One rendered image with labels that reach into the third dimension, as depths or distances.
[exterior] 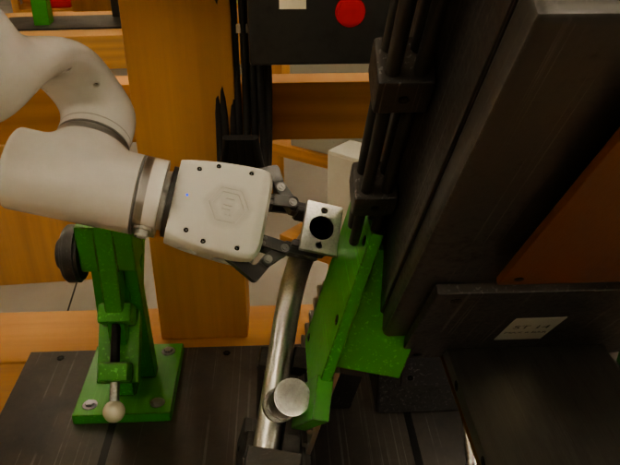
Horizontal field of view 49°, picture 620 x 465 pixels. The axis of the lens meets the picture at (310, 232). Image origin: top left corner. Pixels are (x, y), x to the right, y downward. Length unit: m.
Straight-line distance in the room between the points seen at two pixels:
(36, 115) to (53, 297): 1.94
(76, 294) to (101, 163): 2.28
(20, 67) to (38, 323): 0.69
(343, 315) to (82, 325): 0.65
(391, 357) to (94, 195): 0.33
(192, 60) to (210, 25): 0.05
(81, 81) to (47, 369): 0.51
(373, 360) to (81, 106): 0.39
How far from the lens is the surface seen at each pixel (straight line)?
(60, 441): 0.97
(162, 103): 0.95
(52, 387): 1.06
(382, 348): 0.68
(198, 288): 1.07
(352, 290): 0.62
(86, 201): 0.69
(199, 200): 0.70
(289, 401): 0.70
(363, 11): 0.80
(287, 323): 0.81
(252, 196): 0.70
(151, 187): 0.68
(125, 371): 0.90
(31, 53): 0.63
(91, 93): 0.73
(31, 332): 1.21
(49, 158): 0.70
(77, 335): 1.18
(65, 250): 0.88
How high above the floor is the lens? 1.55
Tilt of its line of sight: 28 degrees down
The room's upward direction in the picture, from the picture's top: straight up
